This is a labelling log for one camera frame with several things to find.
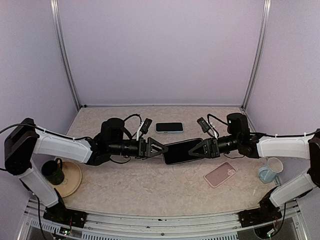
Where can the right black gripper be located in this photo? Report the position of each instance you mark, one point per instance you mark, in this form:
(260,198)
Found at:
(211,147)

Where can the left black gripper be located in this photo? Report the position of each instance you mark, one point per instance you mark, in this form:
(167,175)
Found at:
(143,148)

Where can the black phone silver edge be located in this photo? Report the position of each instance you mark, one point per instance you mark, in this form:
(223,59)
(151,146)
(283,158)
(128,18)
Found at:
(182,151)

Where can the black phone case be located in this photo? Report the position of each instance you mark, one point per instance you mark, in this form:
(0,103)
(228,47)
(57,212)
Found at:
(183,160)

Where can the light blue phone case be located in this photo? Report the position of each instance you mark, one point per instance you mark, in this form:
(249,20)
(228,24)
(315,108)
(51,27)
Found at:
(170,132)

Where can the black phone teal edge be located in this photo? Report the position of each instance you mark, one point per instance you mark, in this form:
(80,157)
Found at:
(169,127)

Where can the pink phone case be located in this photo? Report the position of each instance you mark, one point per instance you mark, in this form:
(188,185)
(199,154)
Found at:
(220,174)

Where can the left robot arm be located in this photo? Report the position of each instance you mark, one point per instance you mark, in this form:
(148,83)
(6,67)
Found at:
(28,139)

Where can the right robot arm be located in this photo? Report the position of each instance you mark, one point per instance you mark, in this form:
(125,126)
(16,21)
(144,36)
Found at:
(257,145)

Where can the light blue mug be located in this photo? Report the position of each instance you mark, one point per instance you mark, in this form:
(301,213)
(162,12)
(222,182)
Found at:
(269,172)

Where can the beige round plate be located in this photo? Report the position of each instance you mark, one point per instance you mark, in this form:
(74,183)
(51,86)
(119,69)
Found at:
(72,179)

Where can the dark green mug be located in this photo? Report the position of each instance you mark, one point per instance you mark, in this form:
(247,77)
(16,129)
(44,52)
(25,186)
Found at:
(52,170)

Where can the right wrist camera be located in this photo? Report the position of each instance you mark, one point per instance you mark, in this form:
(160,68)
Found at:
(208,128)

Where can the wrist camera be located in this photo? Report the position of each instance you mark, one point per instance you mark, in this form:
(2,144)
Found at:
(208,128)
(143,128)

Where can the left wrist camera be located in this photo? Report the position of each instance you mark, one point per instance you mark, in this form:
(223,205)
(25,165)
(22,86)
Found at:
(143,128)

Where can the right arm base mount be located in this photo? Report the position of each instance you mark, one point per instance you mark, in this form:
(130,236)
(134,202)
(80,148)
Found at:
(258,216)

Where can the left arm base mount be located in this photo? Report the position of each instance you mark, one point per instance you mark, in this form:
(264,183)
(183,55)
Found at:
(66,216)

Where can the front aluminium rail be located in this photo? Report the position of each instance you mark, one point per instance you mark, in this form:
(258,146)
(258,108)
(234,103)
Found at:
(107,226)

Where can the left aluminium frame post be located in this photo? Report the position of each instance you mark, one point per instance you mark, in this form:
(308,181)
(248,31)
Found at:
(54,4)

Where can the aluminium frame post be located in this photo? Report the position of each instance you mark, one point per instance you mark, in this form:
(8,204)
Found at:
(54,4)
(258,53)

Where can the right aluminium frame post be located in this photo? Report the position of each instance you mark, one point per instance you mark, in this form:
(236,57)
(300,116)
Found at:
(258,53)

